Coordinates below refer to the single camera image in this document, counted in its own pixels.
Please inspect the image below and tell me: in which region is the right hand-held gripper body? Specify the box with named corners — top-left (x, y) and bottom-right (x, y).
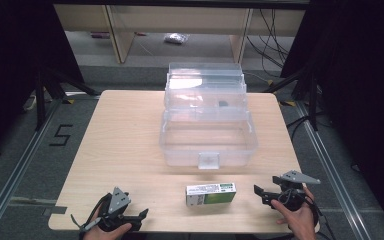
top-left (271, 169), bottom-right (322, 212)

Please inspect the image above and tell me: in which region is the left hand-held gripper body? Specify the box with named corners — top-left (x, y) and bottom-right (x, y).
top-left (97, 186), bottom-right (138, 233)

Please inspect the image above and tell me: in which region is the green and white carton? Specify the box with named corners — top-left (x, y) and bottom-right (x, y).
top-left (185, 181), bottom-right (238, 208)

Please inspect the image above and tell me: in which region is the clear plastic storage box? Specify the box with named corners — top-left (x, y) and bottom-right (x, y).
top-left (158, 61), bottom-right (260, 171)

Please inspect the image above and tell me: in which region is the person's right hand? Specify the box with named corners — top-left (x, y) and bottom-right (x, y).
top-left (270, 186), bottom-right (318, 240)

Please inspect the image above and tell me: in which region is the person's left hand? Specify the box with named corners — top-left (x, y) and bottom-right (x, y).
top-left (83, 214), bottom-right (133, 240)

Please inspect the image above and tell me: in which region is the black metal stand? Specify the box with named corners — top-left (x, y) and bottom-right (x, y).
top-left (262, 62), bottom-right (320, 132)
top-left (33, 63), bottom-right (102, 132)

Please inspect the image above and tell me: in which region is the clear plastic bag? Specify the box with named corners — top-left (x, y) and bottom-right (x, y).
top-left (163, 32), bottom-right (190, 45)

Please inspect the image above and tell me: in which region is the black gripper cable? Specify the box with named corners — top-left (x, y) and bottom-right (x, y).
top-left (305, 194), bottom-right (336, 240)

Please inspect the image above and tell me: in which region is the grey wrist strap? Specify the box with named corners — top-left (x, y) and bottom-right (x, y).
top-left (70, 213), bottom-right (103, 233)

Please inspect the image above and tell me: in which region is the aluminium floor rail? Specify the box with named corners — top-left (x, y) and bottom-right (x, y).
top-left (294, 99), bottom-right (374, 240)
top-left (0, 90), bottom-right (101, 240)

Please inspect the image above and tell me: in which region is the black floor cable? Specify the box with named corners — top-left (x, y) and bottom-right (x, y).
top-left (285, 113), bottom-right (314, 142)

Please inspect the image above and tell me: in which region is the bundle of black floor cables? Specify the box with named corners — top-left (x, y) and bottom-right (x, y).
top-left (245, 9), bottom-right (292, 78)

